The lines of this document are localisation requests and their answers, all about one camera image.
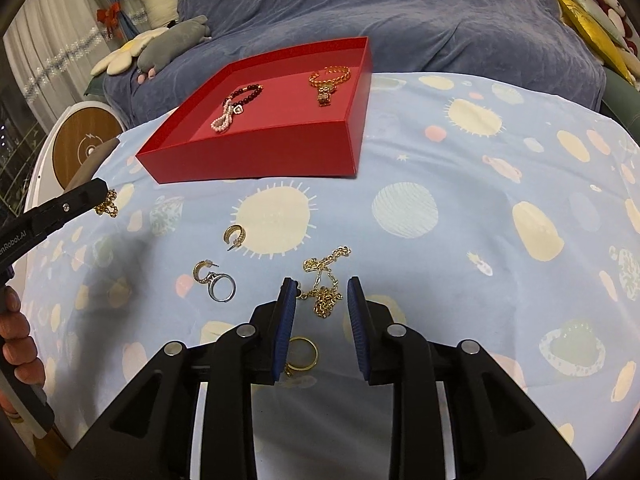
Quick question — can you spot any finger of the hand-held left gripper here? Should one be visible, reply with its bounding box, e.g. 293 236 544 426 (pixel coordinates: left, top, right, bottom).
20 182 110 241

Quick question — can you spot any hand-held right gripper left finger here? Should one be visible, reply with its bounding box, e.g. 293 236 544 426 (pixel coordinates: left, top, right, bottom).
57 276 301 480

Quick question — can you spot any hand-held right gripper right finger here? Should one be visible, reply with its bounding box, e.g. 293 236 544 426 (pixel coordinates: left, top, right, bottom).
346 276 586 480

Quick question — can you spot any gold link chain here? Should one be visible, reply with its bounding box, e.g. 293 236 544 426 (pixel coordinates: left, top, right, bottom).
94 188 119 219

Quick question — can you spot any gold clover chain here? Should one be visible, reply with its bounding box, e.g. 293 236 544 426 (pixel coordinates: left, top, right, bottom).
300 245 352 319

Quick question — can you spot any gold ring with red stone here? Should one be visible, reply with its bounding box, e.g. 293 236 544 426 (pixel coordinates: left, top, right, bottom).
284 336 320 377

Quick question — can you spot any silver ring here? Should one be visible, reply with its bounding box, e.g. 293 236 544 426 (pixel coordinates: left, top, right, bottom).
207 272 237 302

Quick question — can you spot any gold hoop earring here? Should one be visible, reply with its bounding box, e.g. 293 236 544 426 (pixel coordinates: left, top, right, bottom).
222 225 247 252
194 260 219 285

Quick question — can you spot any white pearl bracelet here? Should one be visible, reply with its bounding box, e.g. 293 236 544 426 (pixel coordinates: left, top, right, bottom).
211 99 248 135

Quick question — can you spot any red cardboard box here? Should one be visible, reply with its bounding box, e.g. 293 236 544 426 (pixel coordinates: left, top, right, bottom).
135 36 373 184

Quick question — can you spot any gold woven bracelet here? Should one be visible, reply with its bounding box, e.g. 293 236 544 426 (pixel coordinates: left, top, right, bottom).
307 66 352 88

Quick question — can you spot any person's left hand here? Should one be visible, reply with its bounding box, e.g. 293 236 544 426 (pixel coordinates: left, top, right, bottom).
0 287 47 388

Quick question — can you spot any brown flat case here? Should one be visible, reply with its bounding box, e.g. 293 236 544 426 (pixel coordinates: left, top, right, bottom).
60 137 121 191

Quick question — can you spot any round wooden side table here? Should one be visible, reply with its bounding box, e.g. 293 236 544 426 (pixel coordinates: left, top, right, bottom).
25 100 123 216

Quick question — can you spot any flower shaped cushion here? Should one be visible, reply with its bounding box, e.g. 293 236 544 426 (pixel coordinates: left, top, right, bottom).
90 27 171 77

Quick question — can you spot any white curtain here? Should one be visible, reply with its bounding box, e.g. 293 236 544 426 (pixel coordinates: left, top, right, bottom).
4 0 121 131

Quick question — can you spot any red ribbon bow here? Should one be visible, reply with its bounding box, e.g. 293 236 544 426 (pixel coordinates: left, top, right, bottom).
96 2 123 38

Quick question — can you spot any grey plush toy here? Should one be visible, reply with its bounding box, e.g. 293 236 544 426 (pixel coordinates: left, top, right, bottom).
136 15 212 83

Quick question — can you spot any blue sofa blanket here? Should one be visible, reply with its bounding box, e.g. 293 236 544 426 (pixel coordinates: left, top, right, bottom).
102 0 607 128

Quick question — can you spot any gold cushion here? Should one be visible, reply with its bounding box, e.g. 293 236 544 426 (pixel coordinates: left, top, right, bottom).
554 0 636 86

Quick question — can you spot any grey green cushion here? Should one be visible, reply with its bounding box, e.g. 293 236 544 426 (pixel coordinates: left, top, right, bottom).
556 0 631 53

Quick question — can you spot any red monkey plush toy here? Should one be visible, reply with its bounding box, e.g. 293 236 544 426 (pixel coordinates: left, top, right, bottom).
590 0 640 56

